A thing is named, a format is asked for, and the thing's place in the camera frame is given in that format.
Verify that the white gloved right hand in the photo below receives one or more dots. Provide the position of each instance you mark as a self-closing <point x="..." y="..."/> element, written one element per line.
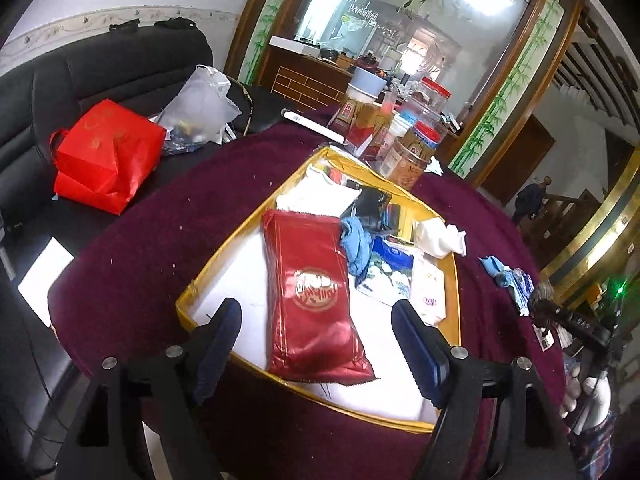
<point x="586" y="401"/>

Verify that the small blue towel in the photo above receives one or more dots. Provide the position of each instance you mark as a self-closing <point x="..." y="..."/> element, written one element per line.
<point x="356" y="243"/>

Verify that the white paper strip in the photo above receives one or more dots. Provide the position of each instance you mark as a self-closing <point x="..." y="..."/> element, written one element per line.
<point x="312" y="126"/>

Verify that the blue white tissue pack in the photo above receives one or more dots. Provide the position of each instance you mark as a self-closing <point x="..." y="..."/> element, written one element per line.
<point x="388" y="276"/>

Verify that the white towel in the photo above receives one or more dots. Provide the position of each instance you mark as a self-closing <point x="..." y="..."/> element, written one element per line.
<point x="438" y="239"/>

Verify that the black gold snack pack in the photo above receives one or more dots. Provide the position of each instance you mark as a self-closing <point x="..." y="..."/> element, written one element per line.
<point x="370" y="209"/>

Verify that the gold pillar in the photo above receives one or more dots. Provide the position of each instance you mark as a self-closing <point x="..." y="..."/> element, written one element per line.
<point x="602" y="243"/>

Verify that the blue white patterned bag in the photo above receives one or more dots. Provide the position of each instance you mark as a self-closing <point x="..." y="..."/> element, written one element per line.
<point x="521" y="286"/>

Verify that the dark jacket on post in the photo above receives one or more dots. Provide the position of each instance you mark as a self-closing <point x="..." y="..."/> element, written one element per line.
<point x="529" y="200"/>

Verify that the light blue knitted cloth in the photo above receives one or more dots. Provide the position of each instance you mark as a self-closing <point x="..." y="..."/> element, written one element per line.
<point x="498" y="271"/>

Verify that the pink white package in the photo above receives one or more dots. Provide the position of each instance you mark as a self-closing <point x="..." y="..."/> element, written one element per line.
<point x="317" y="194"/>

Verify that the red lid peanut jar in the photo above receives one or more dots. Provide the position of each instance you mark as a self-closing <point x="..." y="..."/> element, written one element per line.
<point x="409" y="155"/>

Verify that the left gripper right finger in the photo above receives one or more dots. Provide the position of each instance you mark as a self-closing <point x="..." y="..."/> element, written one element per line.
<point x="495" y="420"/>

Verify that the purple velvet tablecloth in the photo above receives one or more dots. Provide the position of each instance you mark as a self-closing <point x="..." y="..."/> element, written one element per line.
<point x="117" y="298"/>

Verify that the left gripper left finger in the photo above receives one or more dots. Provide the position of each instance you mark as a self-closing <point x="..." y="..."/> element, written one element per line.
<point x="106" y="439"/>

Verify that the wooden staircase railing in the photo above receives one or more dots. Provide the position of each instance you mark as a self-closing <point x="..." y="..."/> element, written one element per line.
<point x="557" y="223"/>

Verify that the brown knitted cloth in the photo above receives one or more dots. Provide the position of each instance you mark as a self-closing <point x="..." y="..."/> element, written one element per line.
<point x="541" y="300"/>

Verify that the red foil tissue pack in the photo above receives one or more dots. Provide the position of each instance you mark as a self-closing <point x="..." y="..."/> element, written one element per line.
<point x="311" y="336"/>

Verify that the yellow gift box tray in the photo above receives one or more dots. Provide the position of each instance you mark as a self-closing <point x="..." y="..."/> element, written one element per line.
<point x="238" y="270"/>

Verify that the red paper bag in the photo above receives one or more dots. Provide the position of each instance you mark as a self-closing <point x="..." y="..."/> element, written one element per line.
<point x="104" y="158"/>

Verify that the clear plastic bag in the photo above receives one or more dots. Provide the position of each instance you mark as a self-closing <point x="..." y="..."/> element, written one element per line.
<point x="200" y="113"/>

